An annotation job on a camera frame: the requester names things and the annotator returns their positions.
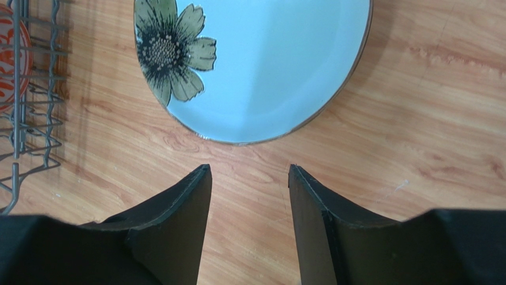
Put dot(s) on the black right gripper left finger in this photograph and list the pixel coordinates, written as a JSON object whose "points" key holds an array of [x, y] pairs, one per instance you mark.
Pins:
{"points": [[159, 241]]}

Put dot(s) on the grey wire dish rack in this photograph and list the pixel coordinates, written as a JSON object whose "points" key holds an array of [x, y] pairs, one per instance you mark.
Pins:
{"points": [[28, 127]]}

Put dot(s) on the light blue flower plate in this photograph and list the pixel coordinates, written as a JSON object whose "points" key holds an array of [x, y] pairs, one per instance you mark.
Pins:
{"points": [[245, 72]]}

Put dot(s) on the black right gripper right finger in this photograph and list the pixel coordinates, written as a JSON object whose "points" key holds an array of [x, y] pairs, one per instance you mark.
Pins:
{"points": [[340, 242]]}

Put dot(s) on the white red patterned bowl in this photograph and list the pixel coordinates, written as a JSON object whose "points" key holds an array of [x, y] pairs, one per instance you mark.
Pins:
{"points": [[8, 61]]}

